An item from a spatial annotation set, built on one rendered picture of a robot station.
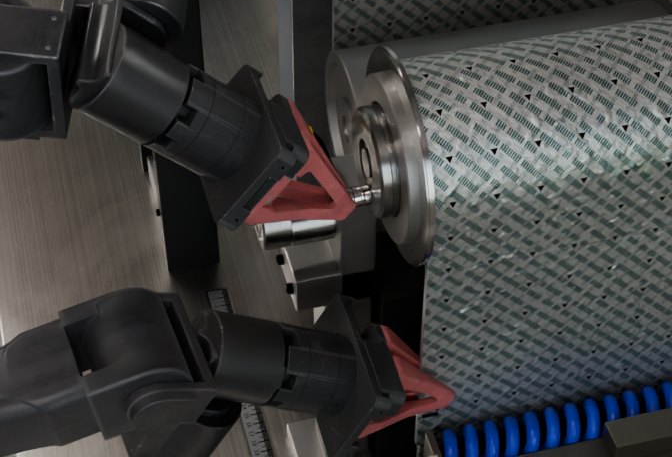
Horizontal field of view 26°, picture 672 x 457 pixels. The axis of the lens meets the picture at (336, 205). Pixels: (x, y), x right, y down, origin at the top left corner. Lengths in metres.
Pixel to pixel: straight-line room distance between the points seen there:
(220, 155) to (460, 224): 0.16
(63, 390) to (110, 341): 0.04
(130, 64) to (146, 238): 0.58
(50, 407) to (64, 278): 0.50
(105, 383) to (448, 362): 0.26
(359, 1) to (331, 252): 0.19
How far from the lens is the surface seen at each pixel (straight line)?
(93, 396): 0.89
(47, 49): 0.84
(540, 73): 0.94
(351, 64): 1.06
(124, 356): 0.90
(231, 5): 1.69
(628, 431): 1.08
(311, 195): 0.96
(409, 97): 0.90
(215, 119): 0.87
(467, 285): 0.98
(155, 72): 0.85
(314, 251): 1.06
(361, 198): 0.96
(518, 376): 1.07
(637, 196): 0.98
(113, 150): 1.51
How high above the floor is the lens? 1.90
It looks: 44 degrees down
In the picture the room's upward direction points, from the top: straight up
